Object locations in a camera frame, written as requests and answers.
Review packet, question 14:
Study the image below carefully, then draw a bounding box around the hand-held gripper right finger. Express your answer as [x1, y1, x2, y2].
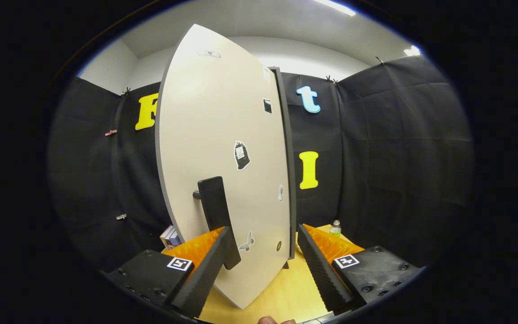
[296, 224, 424, 315]

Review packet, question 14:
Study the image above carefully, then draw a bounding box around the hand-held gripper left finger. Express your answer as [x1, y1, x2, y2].
[102, 226, 232, 319]

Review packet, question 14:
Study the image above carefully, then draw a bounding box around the dark grey shoe cabinet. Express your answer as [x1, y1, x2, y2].
[268, 67, 298, 270]

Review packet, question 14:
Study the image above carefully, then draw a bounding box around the black backdrop cloth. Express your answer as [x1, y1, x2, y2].
[48, 54, 474, 275]

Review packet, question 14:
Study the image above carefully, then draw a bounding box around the long ceiling light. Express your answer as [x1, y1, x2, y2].
[313, 0, 357, 17]

